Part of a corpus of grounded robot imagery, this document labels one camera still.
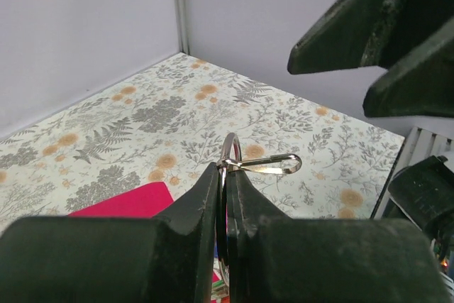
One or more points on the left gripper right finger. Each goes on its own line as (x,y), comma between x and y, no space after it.
(343,260)

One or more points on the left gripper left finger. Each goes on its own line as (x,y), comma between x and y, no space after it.
(34,259)

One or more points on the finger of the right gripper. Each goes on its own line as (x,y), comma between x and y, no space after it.
(420,84)
(362,33)

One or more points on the large keyring with keys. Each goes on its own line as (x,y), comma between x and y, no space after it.
(240,208)

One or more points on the pink folded cloth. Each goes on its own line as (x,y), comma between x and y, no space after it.
(124,200)

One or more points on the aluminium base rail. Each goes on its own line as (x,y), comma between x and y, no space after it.
(417,146)

